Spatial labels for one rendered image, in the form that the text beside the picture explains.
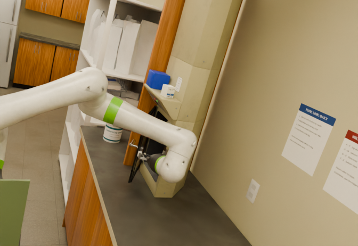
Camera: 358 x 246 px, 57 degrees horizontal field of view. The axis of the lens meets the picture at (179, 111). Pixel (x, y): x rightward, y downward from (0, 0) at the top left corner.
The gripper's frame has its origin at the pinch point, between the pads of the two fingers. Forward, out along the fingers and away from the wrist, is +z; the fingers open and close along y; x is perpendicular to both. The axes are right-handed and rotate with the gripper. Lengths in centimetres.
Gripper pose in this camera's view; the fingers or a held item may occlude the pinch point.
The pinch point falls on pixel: (141, 154)
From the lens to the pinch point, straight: 172.4
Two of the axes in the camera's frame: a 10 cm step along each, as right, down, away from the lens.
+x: -2.4, 9.7, -0.5
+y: -8.4, -2.3, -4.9
